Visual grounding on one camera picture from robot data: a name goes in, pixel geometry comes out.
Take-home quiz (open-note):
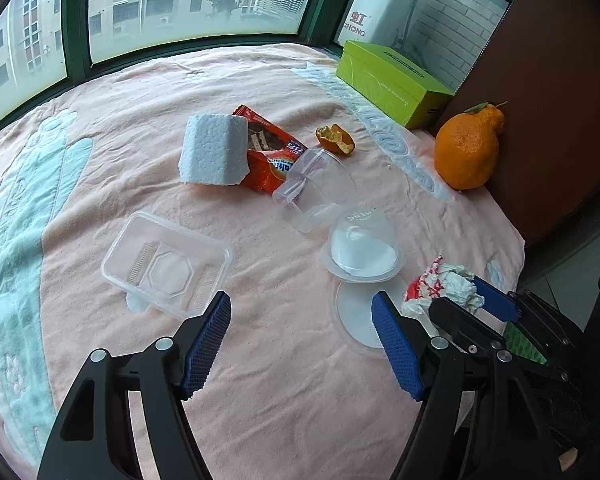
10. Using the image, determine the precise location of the red white paper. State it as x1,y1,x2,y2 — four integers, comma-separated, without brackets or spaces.
398,256,486,338

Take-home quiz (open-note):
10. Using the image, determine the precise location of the clear dome lid cup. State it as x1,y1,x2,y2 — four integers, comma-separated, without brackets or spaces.
320,208,405,284

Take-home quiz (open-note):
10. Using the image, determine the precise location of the clear plastic cup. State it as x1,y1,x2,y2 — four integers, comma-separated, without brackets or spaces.
272,148,358,234

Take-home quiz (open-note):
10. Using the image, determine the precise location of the orange peel piece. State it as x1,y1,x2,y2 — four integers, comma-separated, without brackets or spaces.
315,124,355,156

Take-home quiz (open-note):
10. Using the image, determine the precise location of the red snack wrapper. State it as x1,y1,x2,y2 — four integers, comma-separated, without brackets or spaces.
233,105,306,195

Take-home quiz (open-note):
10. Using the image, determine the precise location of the white styrofoam block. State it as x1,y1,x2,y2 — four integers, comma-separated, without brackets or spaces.
178,114,249,186

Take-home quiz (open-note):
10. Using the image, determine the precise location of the green perforated trash basket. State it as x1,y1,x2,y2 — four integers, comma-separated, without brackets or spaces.
504,322,546,365

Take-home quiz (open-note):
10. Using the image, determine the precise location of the large orange citrus fruit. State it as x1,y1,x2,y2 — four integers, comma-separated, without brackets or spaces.
434,102,505,191

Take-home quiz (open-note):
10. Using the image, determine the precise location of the clear rectangular plastic tray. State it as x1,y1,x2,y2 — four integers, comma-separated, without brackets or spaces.
100,211,234,320

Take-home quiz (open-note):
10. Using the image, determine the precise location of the green cardboard box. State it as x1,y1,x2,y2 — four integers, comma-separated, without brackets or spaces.
336,40,454,129

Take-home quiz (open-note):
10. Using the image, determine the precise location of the green window frame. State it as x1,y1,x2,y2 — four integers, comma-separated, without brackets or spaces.
0,0,522,137

